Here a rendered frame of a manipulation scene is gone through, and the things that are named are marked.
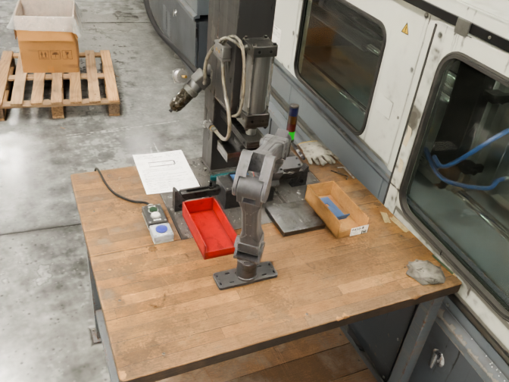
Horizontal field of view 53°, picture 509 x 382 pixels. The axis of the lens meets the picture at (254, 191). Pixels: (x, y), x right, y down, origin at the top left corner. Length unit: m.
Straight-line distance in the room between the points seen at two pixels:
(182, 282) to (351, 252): 0.59
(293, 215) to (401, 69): 0.71
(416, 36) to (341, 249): 0.82
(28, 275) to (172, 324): 1.65
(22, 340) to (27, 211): 1.02
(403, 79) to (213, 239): 0.95
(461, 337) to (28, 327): 1.95
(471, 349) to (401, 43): 1.13
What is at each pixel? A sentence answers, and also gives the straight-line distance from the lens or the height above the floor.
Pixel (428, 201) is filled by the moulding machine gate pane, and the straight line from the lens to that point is 1.96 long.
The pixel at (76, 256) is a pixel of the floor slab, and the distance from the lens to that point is 3.10.
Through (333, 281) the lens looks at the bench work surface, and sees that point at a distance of 1.68.
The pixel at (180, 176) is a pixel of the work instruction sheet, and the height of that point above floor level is 0.90.
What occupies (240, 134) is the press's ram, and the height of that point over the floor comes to 1.18.
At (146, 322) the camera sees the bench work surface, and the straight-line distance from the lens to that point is 1.51.
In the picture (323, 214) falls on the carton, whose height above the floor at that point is 0.93.
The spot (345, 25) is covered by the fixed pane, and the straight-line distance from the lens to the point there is 2.47.
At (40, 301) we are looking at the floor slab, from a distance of 2.89.
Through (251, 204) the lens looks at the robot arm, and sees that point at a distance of 1.38.
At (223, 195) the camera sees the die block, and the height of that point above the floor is 0.95.
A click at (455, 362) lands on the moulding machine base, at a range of 2.06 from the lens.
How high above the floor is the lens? 2.03
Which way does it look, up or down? 34 degrees down
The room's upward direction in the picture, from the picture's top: 7 degrees clockwise
